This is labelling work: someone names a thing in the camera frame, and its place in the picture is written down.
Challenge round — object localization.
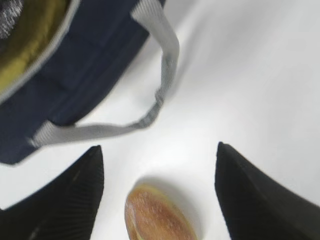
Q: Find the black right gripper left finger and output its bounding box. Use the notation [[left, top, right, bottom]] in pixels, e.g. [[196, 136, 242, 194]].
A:
[[0, 145, 104, 240]]

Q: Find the brown bread roll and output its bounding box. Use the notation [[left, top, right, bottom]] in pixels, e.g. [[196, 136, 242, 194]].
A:
[[124, 184, 197, 240]]

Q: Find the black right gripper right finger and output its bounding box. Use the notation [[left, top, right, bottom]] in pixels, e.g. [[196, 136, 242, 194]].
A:
[[214, 142, 320, 240]]

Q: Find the navy blue lunch bag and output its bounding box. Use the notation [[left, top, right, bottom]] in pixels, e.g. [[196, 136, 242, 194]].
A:
[[0, 0, 179, 165]]

